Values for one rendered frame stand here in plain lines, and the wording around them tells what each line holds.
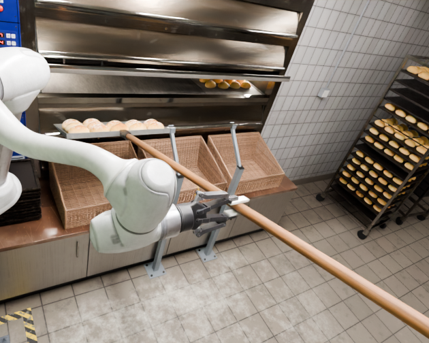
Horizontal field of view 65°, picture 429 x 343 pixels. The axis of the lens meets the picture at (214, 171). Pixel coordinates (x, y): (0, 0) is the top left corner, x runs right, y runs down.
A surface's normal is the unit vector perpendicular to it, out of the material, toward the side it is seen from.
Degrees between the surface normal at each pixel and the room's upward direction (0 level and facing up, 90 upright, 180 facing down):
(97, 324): 0
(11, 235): 0
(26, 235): 0
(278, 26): 70
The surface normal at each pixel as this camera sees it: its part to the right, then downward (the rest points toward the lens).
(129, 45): 0.55, 0.31
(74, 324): 0.26, -0.78
